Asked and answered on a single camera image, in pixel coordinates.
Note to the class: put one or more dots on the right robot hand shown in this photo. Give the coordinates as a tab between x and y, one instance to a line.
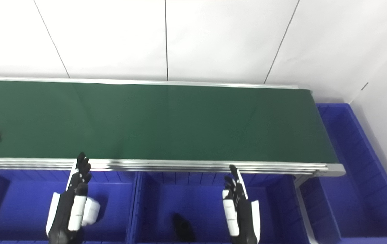
244	220

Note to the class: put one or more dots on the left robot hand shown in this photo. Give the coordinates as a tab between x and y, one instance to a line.
63	217

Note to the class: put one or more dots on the white conveyor support leg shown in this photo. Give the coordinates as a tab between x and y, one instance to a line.
304	210

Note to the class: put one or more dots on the green conveyor belt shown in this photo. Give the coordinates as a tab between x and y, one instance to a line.
166	166
166	122

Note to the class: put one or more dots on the large blue plastic bin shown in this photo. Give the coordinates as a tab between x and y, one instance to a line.
359	203

